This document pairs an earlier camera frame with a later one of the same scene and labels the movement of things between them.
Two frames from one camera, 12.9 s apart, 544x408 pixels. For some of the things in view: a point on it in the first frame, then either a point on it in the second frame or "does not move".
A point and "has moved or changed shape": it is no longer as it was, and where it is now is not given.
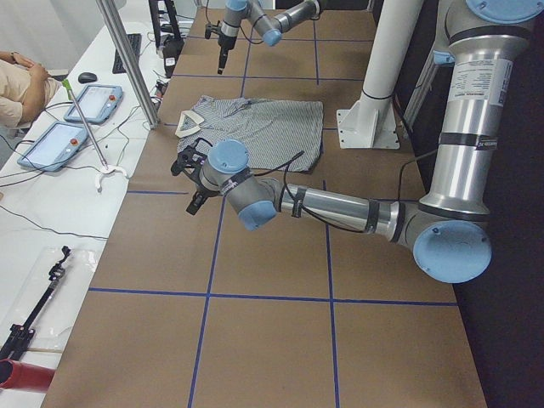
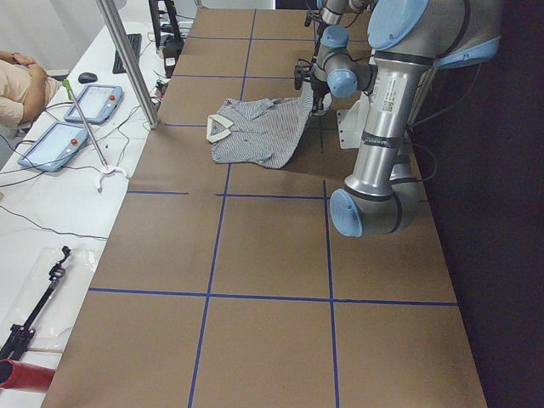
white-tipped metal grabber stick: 105,168 does not move
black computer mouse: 86,77 does not move
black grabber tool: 16,342 does not move
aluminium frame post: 135,70 does not move
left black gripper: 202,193 to 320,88
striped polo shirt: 277,135 has moved or changed shape
